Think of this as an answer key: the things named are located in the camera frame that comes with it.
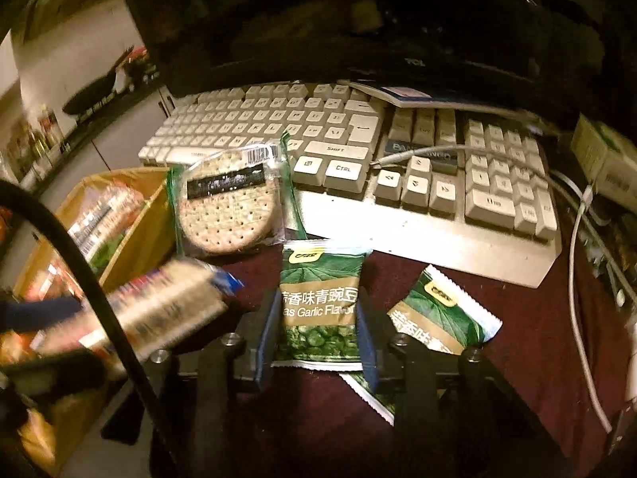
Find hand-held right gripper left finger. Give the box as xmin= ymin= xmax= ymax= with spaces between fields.
xmin=102 ymin=289 xmax=282 ymax=478

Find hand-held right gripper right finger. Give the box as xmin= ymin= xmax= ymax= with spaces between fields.
xmin=354 ymin=290 xmax=563 ymax=478

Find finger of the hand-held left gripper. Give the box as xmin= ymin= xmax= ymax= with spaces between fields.
xmin=0 ymin=296 xmax=83 ymax=332
xmin=0 ymin=351 xmax=107 ymax=394

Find green pea snack packet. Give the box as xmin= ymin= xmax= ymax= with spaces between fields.
xmin=271 ymin=239 xmax=374 ymax=372
xmin=343 ymin=264 xmax=503 ymax=426

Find long biscuit packet blue ends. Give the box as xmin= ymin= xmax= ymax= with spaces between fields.
xmin=30 ymin=256 xmax=246 ymax=369

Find pile of assorted snack packets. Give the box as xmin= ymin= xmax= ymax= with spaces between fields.
xmin=25 ymin=184 xmax=150 ymax=310

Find round cracker packet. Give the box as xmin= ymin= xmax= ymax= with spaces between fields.
xmin=166 ymin=132 xmax=309 ymax=260

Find maroon tablecloth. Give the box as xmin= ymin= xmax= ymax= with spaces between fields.
xmin=107 ymin=244 xmax=633 ymax=478

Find row of condiment bottles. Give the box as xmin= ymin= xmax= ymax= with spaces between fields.
xmin=0 ymin=104 xmax=68 ymax=185

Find white base cabinets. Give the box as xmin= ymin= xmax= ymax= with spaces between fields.
xmin=40 ymin=84 xmax=175 ymax=195

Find white computer keyboard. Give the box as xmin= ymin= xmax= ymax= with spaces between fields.
xmin=138 ymin=80 xmax=563 ymax=290

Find black frying pan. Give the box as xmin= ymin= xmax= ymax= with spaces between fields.
xmin=61 ymin=55 xmax=131 ymax=115

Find thin booklet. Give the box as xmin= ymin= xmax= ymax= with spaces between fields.
xmin=348 ymin=80 xmax=523 ymax=113

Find dark wok with red rim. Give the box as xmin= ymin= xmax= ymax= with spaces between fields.
xmin=122 ymin=46 xmax=160 ymax=85

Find small white green carton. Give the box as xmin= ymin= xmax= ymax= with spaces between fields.
xmin=570 ymin=114 xmax=637 ymax=202

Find range hood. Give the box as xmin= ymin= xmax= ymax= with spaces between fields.
xmin=20 ymin=0 xmax=120 ymax=45

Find black computer monitor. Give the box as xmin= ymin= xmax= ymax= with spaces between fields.
xmin=113 ymin=0 xmax=637 ymax=120

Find thin white cable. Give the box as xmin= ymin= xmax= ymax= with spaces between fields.
xmin=371 ymin=143 xmax=628 ymax=434

